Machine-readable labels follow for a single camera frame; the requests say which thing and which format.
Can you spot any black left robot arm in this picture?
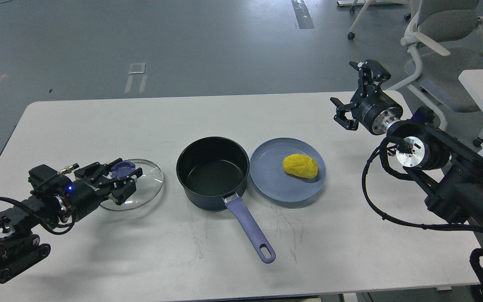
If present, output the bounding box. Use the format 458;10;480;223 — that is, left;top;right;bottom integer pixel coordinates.
0;158;143;284

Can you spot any dark blue saucepan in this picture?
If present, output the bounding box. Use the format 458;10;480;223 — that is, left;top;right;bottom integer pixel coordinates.
176;136;276;263

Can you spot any white chair base with casters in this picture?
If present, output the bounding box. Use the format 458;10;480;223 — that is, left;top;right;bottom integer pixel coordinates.
336;0;417;40

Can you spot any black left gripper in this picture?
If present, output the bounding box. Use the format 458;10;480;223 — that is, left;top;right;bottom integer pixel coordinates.
60;157;143;222

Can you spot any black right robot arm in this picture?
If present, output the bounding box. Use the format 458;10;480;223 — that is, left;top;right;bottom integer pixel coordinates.
330;59;483;302

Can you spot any blue round plate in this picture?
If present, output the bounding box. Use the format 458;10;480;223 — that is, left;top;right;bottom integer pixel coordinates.
250;138;327;208

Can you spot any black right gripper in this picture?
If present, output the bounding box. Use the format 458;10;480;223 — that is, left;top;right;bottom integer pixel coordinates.
330;60;404;135

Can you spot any white grey office chair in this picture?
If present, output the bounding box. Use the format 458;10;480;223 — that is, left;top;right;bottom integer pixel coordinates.
391;0;483;130

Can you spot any yellow potato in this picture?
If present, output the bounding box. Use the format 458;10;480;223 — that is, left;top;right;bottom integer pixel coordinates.
282;154;319;179

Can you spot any glass pot lid blue knob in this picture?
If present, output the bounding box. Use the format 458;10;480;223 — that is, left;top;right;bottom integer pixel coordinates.
98;159;164;211

